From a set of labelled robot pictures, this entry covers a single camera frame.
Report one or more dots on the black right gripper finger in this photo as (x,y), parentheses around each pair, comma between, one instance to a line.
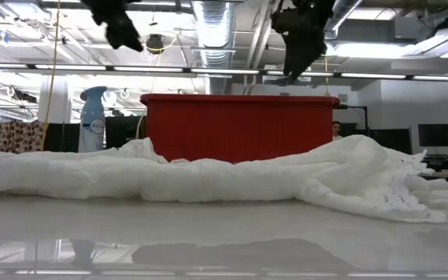
(299,54)

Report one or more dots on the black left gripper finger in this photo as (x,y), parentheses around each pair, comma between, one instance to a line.
(123,33)

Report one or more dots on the red plastic laundry basket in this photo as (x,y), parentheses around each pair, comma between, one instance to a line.
(239,128)

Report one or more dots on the white lace cloth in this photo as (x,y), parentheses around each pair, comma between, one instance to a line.
(224,179)

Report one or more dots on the black ceiling dome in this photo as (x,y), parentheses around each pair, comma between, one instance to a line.
(155,43)

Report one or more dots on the person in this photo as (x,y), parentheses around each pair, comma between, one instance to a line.
(337,130)

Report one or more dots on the light blue air freshener bottle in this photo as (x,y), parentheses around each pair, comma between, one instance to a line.
(92,124)

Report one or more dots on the brown floral fabric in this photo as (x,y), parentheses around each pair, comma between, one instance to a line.
(19,136)

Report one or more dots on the silver ventilation duct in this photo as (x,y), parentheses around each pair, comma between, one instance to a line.
(214,31)

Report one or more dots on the black wall monitor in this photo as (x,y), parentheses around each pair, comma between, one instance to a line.
(438,135)

